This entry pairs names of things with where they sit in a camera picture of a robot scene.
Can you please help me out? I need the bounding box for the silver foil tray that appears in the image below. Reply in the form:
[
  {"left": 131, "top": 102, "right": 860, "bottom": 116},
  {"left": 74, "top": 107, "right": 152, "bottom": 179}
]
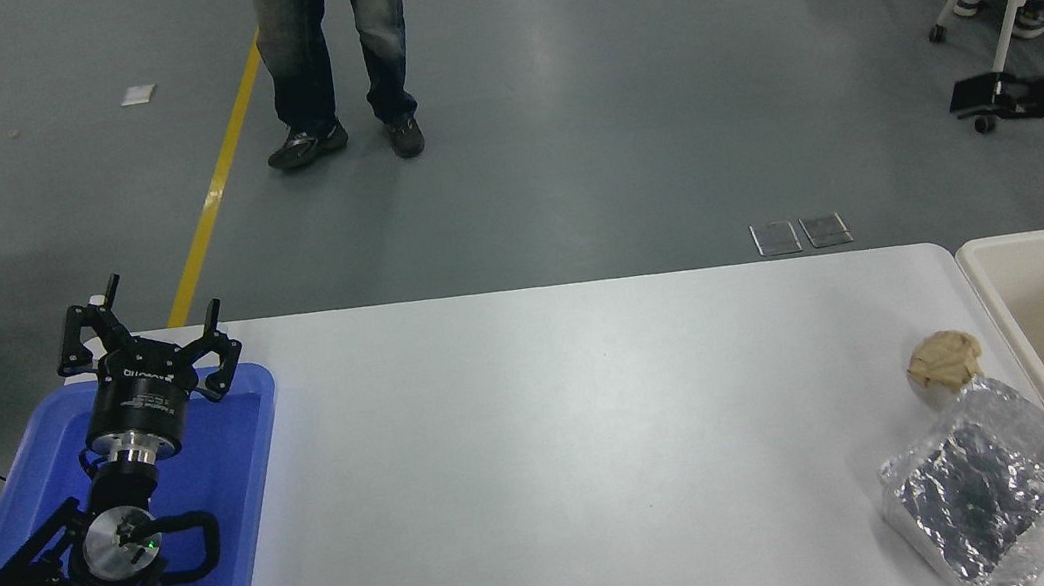
[{"left": 865, "top": 368, "right": 1044, "bottom": 586}]

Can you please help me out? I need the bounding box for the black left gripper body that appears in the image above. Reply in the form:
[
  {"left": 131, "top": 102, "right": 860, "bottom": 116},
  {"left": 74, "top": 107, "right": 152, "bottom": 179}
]
[{"left": 75, "top": 345, "right": 204, "bottom": 464}]

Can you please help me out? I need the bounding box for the silver floor plate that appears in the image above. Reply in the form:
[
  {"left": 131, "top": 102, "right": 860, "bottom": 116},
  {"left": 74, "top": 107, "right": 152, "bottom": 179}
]
[
  {"left": 799, "top": 210, "right": 854, "bottom": 251},
  {"left": 750, "top": 218, "right": 803, "bottom": 259}
]

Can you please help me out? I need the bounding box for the crumpled tan paper ball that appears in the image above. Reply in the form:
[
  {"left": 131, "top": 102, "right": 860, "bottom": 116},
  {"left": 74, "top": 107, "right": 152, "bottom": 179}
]
[{"left": 903, "top": 325, "right": 989, "bottom": 399}]

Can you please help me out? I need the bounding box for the standing person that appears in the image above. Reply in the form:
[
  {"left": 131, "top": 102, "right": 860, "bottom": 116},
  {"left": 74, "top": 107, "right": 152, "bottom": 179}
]
[{"left": 246, "top": 0, "right": 427, "bottom": 176}]

